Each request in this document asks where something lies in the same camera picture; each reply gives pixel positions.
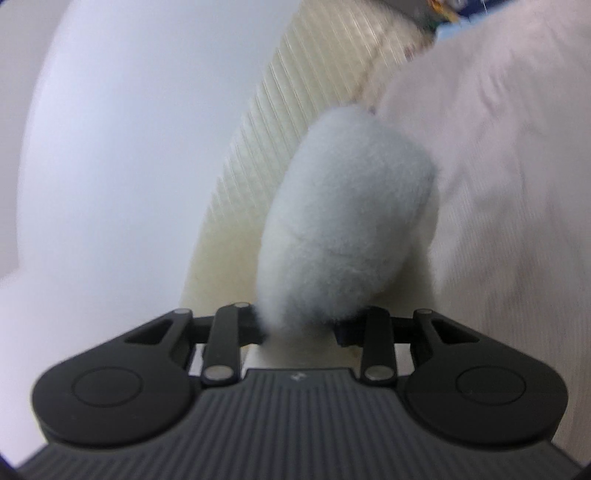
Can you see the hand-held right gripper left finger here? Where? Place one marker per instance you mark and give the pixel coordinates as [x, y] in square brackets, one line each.
[251, 330]

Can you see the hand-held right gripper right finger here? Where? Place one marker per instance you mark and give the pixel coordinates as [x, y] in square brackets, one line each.
[344, 334]

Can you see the white fluffy garment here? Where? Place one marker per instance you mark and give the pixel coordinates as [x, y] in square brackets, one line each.
[341, 207]

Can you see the cream quilted headboard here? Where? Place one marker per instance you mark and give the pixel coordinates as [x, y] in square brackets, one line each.
[258, 161]

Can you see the grey bed sheet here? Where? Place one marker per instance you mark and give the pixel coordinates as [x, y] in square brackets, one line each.
[508, 161]

